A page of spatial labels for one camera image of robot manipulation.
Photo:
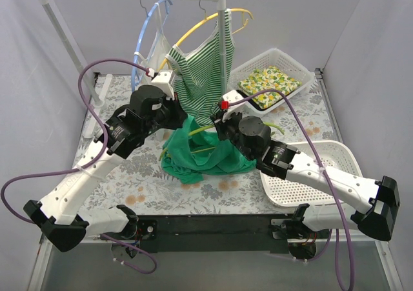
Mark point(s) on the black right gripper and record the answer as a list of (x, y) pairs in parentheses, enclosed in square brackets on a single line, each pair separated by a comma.
[(221, 128)]

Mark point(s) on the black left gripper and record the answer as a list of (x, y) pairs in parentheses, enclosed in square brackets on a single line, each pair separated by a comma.
[(176, 113)]

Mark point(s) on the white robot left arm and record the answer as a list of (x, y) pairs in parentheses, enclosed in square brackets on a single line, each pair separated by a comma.
[(57, 214)]

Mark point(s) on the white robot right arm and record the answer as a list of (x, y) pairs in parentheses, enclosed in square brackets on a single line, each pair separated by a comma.
[(368, 205)]

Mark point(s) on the green striped tank top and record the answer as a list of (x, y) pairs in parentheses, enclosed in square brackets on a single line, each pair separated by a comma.
[(198, 75)]

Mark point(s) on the white tank top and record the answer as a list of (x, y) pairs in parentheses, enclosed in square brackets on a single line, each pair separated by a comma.
[(160, 46)]

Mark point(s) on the blue hanger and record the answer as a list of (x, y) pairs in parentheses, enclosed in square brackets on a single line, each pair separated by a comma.
[(147, 33)]

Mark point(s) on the yellow hanger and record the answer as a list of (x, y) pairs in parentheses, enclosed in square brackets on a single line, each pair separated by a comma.
[(189, 24)]

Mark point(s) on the black folded cloth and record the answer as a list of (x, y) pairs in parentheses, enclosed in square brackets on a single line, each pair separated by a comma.
[(252, 103)]

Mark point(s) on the white clothes rack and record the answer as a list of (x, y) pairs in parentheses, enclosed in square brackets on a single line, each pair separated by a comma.
[(93, 29)]

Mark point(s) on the lemon print folded cloth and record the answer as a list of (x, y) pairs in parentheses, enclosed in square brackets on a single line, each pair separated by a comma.
[(265, 79)]

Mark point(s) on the white basket with cloths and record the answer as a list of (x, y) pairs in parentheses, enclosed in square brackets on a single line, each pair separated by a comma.
[(273, 57)]

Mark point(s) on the floral table mat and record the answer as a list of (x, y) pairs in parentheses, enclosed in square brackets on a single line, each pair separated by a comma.
[(141, 184)]

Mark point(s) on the white laundry basket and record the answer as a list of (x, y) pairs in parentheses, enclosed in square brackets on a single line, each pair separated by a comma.
[(290, 194)]

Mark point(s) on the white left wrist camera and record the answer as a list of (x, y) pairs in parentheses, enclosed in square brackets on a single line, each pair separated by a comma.
[(165, 80)]

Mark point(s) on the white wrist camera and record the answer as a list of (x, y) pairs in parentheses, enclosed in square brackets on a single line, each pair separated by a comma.
[(165, 80), (227, 104)]

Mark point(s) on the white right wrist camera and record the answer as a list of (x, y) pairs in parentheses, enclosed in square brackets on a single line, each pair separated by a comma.
[(227, 104)]

